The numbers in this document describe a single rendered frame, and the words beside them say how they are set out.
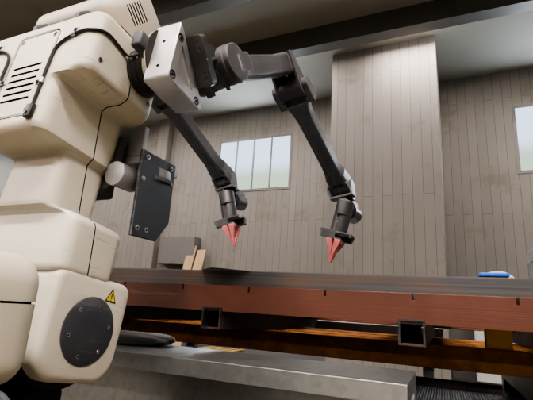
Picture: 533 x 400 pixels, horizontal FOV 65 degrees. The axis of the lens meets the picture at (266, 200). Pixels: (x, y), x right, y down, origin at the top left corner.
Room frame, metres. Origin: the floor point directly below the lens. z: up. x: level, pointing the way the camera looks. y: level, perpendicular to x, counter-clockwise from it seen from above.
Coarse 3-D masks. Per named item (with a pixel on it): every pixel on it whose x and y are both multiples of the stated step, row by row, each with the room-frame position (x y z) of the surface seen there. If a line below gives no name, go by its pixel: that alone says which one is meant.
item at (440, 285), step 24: (312, 288) 0.98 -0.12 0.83; (336, 288) 0.96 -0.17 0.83; (360, 288) 0.94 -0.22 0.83; (384, 288) 0.92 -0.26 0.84; (408, 288) 0.90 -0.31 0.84; (432, 288) 0.88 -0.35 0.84; (456, 288) 0.86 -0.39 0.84; (480, 288) 0.84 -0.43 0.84; (504, 288) 0.83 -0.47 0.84; (528, 288) 0.81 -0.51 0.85
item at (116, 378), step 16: (112, 368) 1.08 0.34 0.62; (128, 368) 1.06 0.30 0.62; (80, 384) 1.12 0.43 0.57; (96, 384) 1.10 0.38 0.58; (112, 384) 1.08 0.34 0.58; (128, 384) 1.06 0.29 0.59; (144, 384) 1.04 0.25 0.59; (160, 384) 1.03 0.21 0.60; (176, 384) 1.01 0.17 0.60; (192, 384) 0.99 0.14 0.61; (208, 384) 0.98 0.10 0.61; (224, 384) 0.96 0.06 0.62; (240, 384) 0.95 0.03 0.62
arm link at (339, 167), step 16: (304, 80) 1.03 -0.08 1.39; (304, 96) 1.09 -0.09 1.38; (304, 112) 1.09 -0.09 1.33; (304, 128) 1.14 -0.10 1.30; (320, 128) 1.16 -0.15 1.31; (320, 144) 1.18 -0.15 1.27; (320, 160) 1.23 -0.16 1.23; (336, 160) 1.25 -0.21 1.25; (336, 176) 1.26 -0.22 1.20; (336, 192) 1.32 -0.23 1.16
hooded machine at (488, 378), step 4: (492, 272) 5.79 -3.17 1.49; (496, 272) 5.76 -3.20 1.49; (500, 272) 5.73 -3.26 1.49; (504, 272) 5.73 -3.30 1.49; (512, 276) 5.69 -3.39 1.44; (476, 332) 5.85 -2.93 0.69; (480, 332) 5.83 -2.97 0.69; (476, 336) 5.85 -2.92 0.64; (480, 336) 5.83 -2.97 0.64; (480, 340) 5.83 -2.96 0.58; (484, 340) 5.81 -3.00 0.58; (480, 376) 5.85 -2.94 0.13; (484, 376) 5.82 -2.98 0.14; (488, 376) 5.80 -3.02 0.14; (492, 376) 5.78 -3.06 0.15; (496, 376) 5.76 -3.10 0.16; (500, 376) 5.74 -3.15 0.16; (480, 380) 5.85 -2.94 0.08; (484, 380) 5.83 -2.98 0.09; (488, 380) 5.80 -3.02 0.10; (492, 380) 5.78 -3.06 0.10; (496, 380) 5.76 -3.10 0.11; (500, 380) 5.74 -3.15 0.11; (496, 384) 5.80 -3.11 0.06; (500, 384) 5.75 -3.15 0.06
